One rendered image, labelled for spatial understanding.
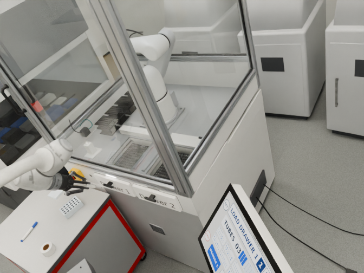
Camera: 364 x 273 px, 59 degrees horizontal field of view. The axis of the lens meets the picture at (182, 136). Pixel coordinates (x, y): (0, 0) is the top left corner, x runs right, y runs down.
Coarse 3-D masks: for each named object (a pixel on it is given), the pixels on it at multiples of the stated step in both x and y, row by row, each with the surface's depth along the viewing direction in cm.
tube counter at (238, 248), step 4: (236, 244) 110; (240, 244) 107; (236, 248) 109; (240, 248) 107; (236, 252) 109; (240, 252) 107; (244, 252) 105; (240, 256) 106; (244, 256) 105; (240, 260) 106; (244, 260) 104; (248, 260) 103; (244, 264) 104; (248, 264) 102; (244, 268) 104; (248, 268) 102; (252, 268) 100; (248, 272) 102; (252, 272) 100
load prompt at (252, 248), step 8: (232, 208) 115; (232, 216) 114; (240, 216) 110; (240, 224) 109; (240, 232) 109; (248, 232) 105; (248, 240) 104; (248, 248) 104; (256, 248) 100; (256, 256) 100; (256, 264) 99; (264, 264) 96; (264, 272) 95
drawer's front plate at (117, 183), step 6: (96, 174) 189; (102, 180) 190; (108, 180) 185; (114, 180) 181; (120, 180) 179; (102, 186) 196; (114, 186) 186; (120, 186) 182; (126, 186) 177; (126, 192) 183; (132, 192) 179
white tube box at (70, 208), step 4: (72, 200) 200; (76, 200) 198; (80, 200) 196; (64, 204) 198; (68, 204) 197; (72, 204) 196; (76, 204) 196; (80, 204) 196; (60, 208) 196; (64, 208) 196; (68, 208) 195; (72, 208) 194; (76, 208) 195; (80, 208) 197; (64, 212) 193; (68, 212) 192; (72, 212) 194; (68, 216) 193
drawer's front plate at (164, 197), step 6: (132, 186) 173; (138, 186) 172; (138, 192) 175; (144, 192) 171; (150, 192) 167; (156, 192) 164; (162, 192) 163; (144, 198) 176; (156, 198) 168; (162, 198) 164; (168, 198) 160; (174, 198) 158; (168, 204) 165; (174, 204) 162; (180, 210) 163
